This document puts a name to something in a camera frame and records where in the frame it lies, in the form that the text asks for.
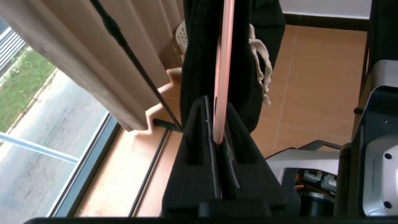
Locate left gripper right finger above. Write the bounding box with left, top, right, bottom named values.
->
left=221, top=102, right=287, bottom=217

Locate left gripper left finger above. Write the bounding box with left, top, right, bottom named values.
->
left=162, top=95, right=222, bottom=217

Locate pink clothes hanger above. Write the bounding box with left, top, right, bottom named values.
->
left=213, top=0, right=236, bottom=146

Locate black garment with cream cord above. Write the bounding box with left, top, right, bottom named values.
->
left=179, top=0, right=286, bottom=134

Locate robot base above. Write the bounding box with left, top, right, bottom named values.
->
left=266, top=0, right=398, bottom=218

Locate black clothes rack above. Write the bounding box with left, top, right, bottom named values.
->
left=90, top=0, right=184, bottom=218

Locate white laundry basket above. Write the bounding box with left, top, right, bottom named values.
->
left=175, top=20, right=190, bottom=63

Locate window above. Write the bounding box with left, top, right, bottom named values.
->
left=0, top=18, right=123, bottom=218

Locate beige curtain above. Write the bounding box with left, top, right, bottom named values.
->
left=0, top=0, right=187, bottom=132

